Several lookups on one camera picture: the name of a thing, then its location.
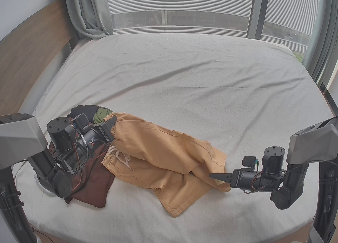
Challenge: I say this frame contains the tan shorts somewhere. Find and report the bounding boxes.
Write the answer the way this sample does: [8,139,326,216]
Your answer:
[102,112,231,218]

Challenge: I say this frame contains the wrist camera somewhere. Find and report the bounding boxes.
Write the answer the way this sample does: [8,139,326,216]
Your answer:
[242,156,259,171]
[73,114,102,131]

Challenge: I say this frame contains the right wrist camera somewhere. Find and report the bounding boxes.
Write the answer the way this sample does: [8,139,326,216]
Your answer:
[242,156,259,171]

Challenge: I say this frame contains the black garment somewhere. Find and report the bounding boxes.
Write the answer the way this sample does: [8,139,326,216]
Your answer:
[70,104,100,125]

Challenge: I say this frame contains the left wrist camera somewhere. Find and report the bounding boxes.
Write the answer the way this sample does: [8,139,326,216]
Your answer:
[73,114,102,131]

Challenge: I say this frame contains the bed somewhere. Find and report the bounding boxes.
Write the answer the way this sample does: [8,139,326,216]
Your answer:
[0,0,338,243]

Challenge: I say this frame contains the green garment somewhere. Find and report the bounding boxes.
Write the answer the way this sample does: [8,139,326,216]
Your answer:
[93,107,114,124]

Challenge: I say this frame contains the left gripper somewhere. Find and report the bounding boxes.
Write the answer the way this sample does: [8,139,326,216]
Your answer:
[79,116,117,148]

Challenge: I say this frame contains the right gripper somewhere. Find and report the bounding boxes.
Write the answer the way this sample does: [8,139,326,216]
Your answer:
[209,170,261,192]

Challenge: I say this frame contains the brown garment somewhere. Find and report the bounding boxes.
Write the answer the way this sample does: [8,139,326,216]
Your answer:
[49,116,115,208]

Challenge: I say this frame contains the grey-green curtain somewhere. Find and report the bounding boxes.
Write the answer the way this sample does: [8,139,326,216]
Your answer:
[62,0,114,39]

